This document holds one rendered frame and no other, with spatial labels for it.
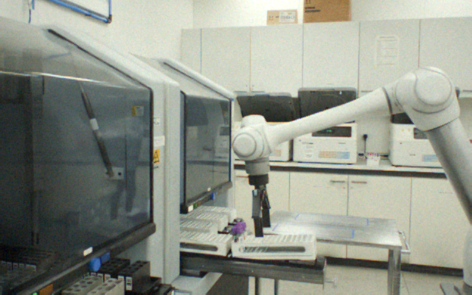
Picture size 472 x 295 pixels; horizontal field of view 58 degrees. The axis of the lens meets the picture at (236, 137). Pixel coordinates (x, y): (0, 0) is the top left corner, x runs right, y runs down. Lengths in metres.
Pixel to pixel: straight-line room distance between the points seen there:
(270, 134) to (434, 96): 0.48
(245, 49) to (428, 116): 3.10
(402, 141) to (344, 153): 0.48
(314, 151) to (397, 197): 0.79
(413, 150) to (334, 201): 0.79
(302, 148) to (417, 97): 2.61
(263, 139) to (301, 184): 2.54
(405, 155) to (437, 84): 2.57
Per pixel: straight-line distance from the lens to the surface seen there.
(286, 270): 1.54
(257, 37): 4.24
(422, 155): 3.85
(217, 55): 4.32
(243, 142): 1.30
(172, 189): 1.49
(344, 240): 1.83
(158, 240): 1.43
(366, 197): 3.85
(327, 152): 3.81
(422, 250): 3.99
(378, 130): 4.43
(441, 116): 1.33
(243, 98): 4.10
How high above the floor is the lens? 1.33
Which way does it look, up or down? 3 degrees down
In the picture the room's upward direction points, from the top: 1 degrees clockwise
